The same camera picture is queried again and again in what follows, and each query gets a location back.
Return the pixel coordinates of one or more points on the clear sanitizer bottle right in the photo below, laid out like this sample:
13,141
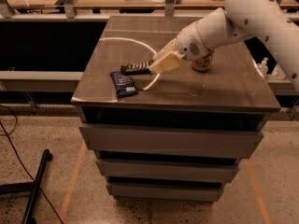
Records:
278,73

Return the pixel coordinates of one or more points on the grey drawer cabinet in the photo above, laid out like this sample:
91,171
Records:
182,136

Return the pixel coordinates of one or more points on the clear sanitizer bottle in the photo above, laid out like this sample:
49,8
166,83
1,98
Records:
278,73
262,66

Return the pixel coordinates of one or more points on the orange soda can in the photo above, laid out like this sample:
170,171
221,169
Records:
203,65

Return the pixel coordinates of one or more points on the clear sanitizer bottle left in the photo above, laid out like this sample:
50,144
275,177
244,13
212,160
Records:
262,66

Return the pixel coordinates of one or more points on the blueberry rxbar blue wrapper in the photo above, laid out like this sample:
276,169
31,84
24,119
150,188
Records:
124,85

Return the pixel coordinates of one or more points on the black stand base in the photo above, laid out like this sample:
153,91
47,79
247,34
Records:
31,187

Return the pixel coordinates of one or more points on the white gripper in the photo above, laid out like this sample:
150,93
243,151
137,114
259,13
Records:
189,46

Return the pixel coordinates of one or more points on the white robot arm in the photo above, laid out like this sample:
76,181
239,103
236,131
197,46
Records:
238,21

